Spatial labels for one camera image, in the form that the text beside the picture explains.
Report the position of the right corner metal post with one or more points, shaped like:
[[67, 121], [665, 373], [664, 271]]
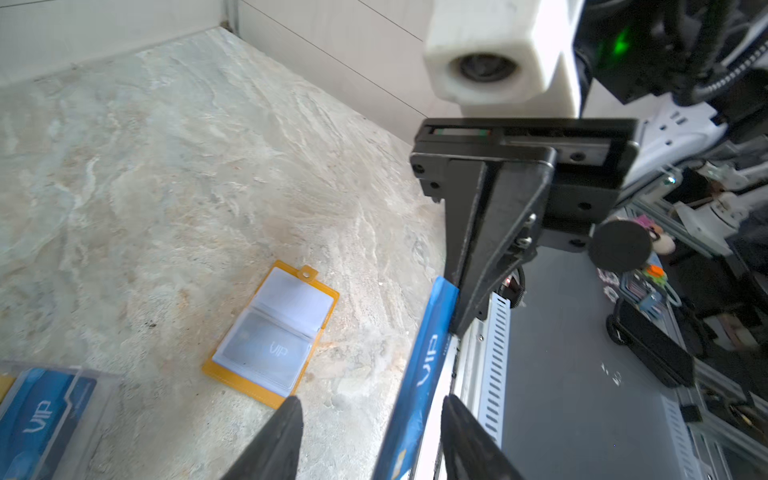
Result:
[[231, 16]]

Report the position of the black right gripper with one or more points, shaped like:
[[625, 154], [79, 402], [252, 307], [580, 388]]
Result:
[[487, 172]]

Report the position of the perforated vent strip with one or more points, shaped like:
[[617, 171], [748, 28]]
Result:
[[480, 371]]

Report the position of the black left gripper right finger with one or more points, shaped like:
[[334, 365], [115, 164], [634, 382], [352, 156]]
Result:
[[469, 451]]

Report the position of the blue card in stand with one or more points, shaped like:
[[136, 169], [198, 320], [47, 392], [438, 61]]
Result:
[[40, 412]]

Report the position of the blue VIP card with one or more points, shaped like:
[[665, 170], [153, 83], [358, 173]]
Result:
[[402, 440], [264, 352]]

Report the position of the yellow leather card holder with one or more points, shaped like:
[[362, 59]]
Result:
[[292, 298]]

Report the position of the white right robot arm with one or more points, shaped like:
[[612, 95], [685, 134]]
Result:
[[689, 52]]

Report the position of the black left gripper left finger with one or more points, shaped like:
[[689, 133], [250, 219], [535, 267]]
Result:
[[274, 452]]

